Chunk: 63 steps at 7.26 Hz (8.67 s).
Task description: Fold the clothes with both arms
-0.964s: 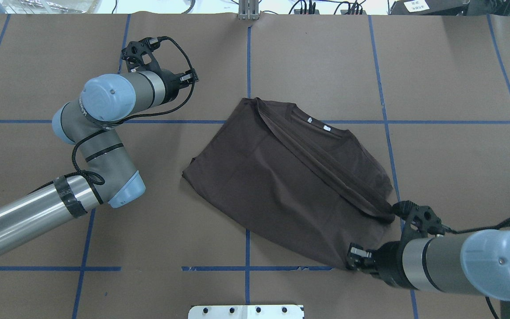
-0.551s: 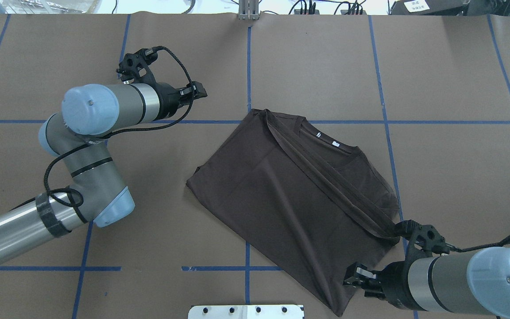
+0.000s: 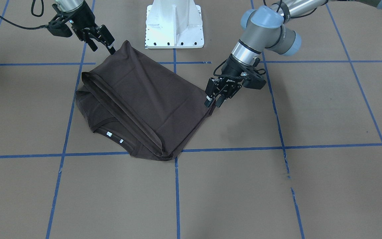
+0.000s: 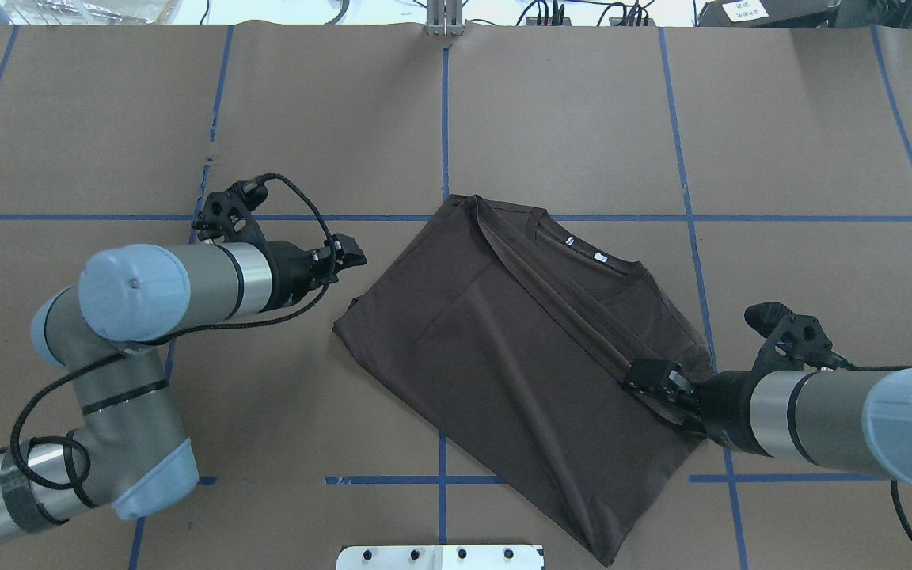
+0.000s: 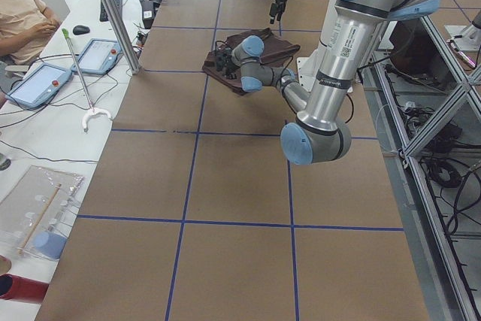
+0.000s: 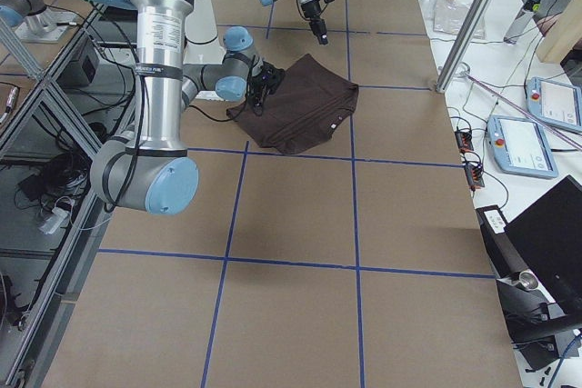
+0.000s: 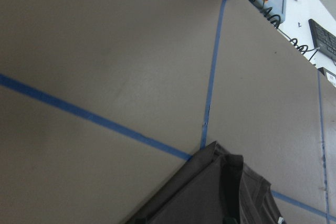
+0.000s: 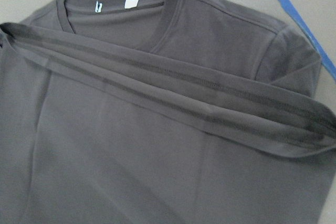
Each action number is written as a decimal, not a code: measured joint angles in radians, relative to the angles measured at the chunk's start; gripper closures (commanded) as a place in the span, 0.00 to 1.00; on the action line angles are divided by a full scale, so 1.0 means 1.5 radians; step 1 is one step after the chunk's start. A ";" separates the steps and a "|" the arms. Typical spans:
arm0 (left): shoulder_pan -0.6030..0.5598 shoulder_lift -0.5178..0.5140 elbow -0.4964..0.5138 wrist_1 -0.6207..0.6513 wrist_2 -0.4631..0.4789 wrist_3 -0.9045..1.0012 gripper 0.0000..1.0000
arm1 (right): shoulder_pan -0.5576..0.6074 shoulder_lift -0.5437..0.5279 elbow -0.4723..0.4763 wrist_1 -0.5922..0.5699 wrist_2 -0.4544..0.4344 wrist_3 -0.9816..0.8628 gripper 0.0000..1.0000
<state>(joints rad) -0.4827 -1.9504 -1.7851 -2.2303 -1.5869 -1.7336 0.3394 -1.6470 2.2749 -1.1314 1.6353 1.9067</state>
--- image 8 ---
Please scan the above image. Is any dark brown t-shirt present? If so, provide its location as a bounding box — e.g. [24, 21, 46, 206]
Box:
[1, 0, 335, 223]

